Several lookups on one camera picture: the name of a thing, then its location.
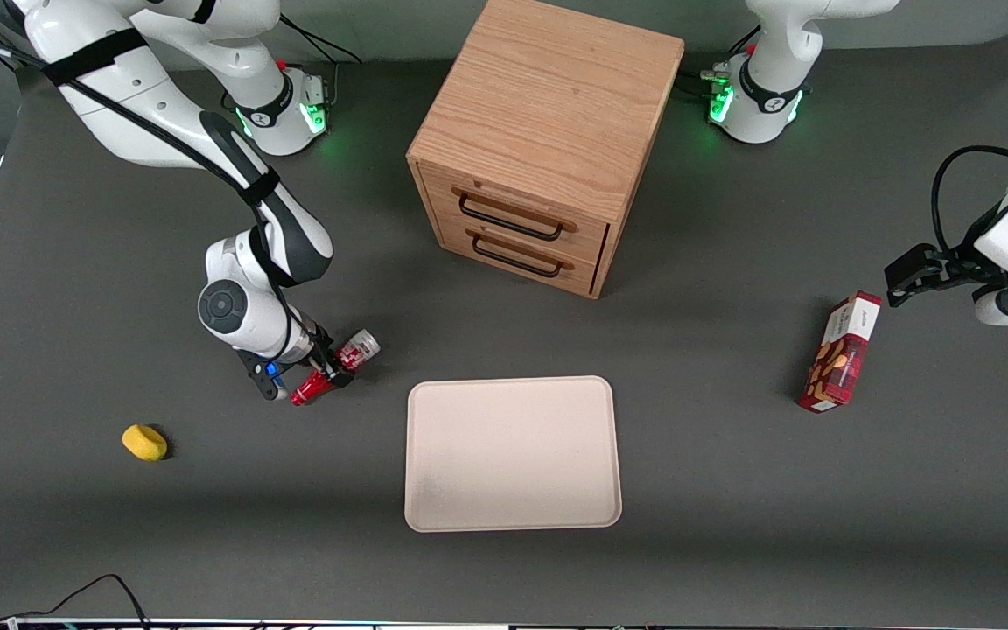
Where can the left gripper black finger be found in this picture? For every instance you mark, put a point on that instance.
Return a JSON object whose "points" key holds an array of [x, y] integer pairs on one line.
{"points": [[911, 267], [898, 298]]}

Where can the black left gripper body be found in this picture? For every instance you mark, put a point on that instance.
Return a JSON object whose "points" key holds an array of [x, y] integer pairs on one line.
{"points": [[944, 266]]}

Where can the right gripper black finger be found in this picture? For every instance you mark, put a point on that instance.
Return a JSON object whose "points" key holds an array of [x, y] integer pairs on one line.
{"points": [[325, 339], [340, 378]]}

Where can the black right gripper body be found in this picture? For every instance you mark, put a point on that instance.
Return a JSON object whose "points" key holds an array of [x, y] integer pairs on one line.
{"points": [[323, 353]]}

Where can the red coke bottle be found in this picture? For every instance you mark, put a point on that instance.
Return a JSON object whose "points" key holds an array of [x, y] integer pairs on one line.
{"points": [[311, 388]]}

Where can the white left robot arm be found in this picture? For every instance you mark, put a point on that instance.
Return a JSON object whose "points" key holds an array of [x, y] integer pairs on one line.
{"points": [[775, 52]]}

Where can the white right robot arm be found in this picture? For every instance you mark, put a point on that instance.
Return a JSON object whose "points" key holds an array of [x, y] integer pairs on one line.
{"points": [[119, 105]]}

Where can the beige rectangular tray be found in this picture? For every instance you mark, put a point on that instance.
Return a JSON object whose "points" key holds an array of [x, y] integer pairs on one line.
{"points": [[521, 455]]}

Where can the red cookie box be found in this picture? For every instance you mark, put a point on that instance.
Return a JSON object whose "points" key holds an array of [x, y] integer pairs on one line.
{"points": [[838, 359]]}

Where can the yellow sponge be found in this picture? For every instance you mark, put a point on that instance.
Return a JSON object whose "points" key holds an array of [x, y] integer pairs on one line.
{"points": [[143, 443]]}

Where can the wooden drawer front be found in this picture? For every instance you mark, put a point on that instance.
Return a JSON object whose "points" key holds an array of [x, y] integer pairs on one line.
{"points": [[587, 238], [585, 274]]}

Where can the wooden drawer cabinet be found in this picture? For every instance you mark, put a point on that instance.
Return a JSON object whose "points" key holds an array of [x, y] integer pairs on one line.
{"points": [[548, 96]]}

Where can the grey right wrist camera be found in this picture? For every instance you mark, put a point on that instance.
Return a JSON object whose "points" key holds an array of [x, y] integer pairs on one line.
{"points": [[262, 374]]}

